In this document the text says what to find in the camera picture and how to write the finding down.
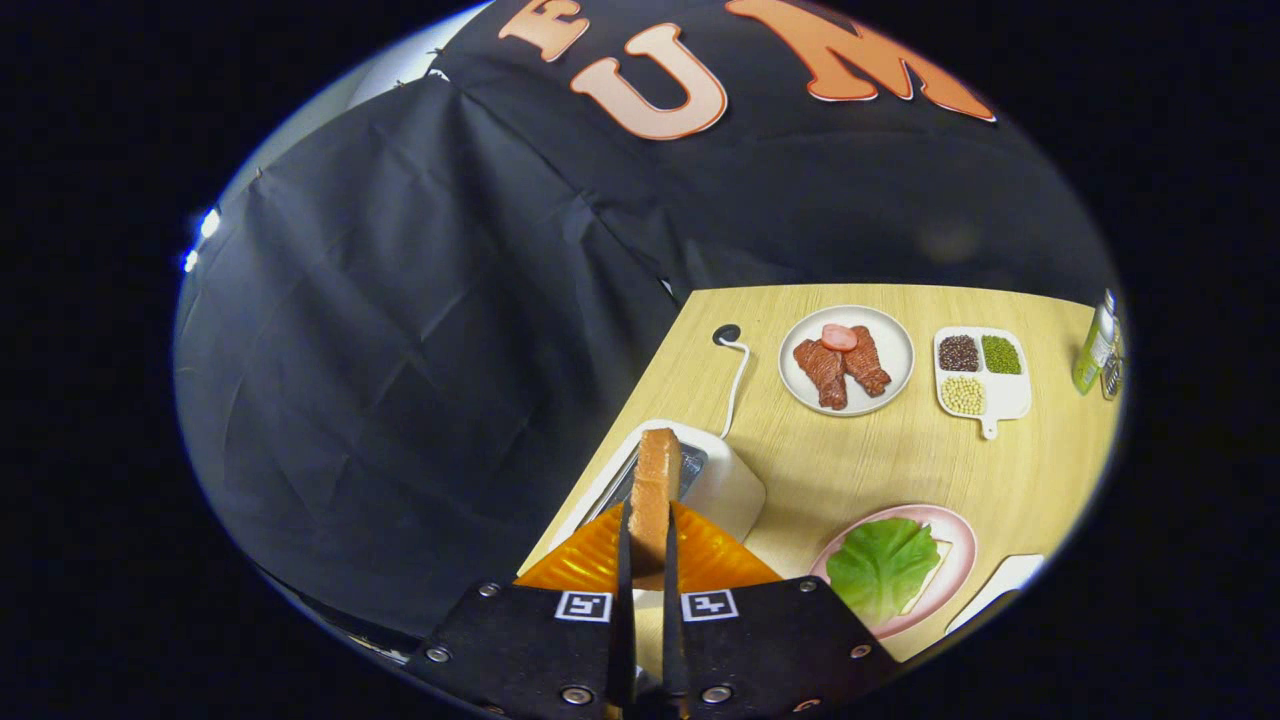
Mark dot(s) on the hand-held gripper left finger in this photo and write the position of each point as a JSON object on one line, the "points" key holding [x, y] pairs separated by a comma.
{"points": [[624, 640]]}

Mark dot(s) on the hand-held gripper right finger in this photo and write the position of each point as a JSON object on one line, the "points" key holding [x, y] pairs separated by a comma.
{"points": [[672, 640]]}

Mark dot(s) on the toasted brown bread slice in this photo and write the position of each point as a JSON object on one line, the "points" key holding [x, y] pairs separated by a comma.
{"points": [[655, 500]]}

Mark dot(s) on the green lettuce leaf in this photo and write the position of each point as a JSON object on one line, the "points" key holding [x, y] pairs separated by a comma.
{"points": [[880, 570]]}

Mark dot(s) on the white toaster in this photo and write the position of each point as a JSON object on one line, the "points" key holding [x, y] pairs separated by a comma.
{"points": [[725, 490]]}

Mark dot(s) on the white bread slice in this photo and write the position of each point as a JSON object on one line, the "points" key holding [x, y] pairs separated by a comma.
{"points": [[920, 600]]}

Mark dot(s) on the pink round plate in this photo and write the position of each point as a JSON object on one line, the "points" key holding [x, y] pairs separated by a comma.
{"points": [[960, 550]]}

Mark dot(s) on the brown meat piece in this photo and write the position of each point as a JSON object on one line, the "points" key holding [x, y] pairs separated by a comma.
{"points": [[822, 375], [868, 365]]}

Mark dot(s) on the white square plate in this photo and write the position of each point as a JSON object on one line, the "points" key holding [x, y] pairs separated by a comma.
{"points": [[1000, 585]]}

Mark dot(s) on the red sausage slice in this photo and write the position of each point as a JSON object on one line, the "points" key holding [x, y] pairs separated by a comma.
{"points": [[839, 337]]}

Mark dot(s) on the black backdrop cloth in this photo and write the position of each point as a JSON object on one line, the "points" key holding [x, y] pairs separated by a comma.
{"points": [[400, 350]]}

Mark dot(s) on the grey round plate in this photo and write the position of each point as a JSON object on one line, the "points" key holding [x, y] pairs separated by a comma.
{"points": [[895, 345]]}

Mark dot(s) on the pile of yellow beans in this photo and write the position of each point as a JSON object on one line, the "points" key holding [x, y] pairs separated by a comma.
{"points": [[963, 395]]}

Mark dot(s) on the pile of dark beans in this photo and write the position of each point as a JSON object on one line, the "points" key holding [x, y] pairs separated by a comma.
{"points": [[958, 353]]}

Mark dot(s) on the white divided dish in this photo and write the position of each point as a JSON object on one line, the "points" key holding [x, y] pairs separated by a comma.
{"points": [[1005, 395]]}

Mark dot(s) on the pile of green beans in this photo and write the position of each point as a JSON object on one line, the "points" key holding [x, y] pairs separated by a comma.
{"points": [[1001, 354]]}

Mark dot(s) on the silver green drink bottle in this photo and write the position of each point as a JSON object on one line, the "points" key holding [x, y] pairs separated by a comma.
{"points": [[1092, 355]]}

